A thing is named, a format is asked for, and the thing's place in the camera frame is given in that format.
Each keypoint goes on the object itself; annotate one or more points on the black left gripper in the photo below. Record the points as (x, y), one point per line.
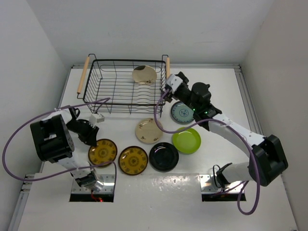
(90, 137)

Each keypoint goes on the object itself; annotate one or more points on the metal base plate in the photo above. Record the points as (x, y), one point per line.
(105, 184)
(208, 186)

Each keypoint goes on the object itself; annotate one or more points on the black glossy plate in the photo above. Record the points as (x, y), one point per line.
(163, 157)

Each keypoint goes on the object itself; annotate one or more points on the blue floral celadon plate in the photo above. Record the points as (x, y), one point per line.
(181, 113)

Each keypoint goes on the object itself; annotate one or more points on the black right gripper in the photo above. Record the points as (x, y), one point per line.
(181, 75)

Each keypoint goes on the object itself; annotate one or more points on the beige plate on table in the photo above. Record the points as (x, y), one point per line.
(147, 131)

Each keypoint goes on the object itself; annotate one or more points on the black wire dish rack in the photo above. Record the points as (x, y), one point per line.
(109, 87)

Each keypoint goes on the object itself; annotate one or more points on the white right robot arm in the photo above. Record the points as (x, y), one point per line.
(267, 159)

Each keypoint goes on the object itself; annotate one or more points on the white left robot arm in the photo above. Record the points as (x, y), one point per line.
(54, 143)

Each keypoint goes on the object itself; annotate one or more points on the right wooden rack handle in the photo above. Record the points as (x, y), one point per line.
(167, 67)

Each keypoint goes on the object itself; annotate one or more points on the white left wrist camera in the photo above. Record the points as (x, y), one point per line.
(94, 119)

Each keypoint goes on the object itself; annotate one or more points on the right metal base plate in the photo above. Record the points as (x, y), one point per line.
(208, 186)

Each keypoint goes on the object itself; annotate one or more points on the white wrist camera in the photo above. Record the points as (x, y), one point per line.
(94, 119)
(173, 82)

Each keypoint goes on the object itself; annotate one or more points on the beige plate with dark motifs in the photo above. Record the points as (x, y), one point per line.
(144, 74)

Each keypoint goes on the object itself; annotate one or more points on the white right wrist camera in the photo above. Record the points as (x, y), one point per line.
(173, 82)

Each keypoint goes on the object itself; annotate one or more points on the wooden rack handle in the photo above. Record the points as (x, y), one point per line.
(167, 67)
(83, 75)

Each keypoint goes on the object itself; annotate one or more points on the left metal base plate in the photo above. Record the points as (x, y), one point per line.
(105, 184)

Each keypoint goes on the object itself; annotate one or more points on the lime green plate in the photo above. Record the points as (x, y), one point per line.
(188, 141)

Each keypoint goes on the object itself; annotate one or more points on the left wooden rack handle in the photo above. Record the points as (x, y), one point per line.
(83, 75)

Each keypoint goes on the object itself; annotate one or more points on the brown yellow patterned plate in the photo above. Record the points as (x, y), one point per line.
(133, 160)
(106, 150)

